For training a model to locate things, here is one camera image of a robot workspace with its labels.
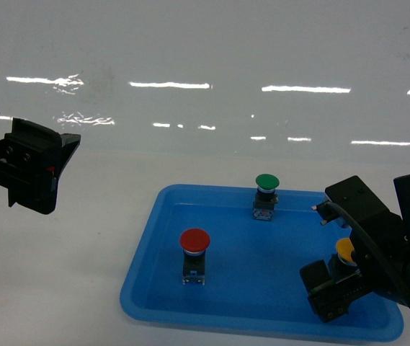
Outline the green mushroom push button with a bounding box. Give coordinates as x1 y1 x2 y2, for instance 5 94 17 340
252 174 280 221

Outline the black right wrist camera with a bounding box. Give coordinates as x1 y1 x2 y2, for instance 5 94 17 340
312 176 391 229

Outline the yellow mushroom push button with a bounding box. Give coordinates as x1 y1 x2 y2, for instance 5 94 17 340
328 238 358 280

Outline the blue plastic tray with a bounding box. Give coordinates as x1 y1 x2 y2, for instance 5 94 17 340
120 185 404 342

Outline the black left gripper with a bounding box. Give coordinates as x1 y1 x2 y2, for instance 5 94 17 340
0 118 81 215

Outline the red mushroom push button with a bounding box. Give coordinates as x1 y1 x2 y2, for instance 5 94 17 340
179 228 210 285

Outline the black right camera cable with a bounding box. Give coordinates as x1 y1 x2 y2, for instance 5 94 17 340
325 200 410 346

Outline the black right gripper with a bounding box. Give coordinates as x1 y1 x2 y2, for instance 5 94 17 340
299 201 410 322

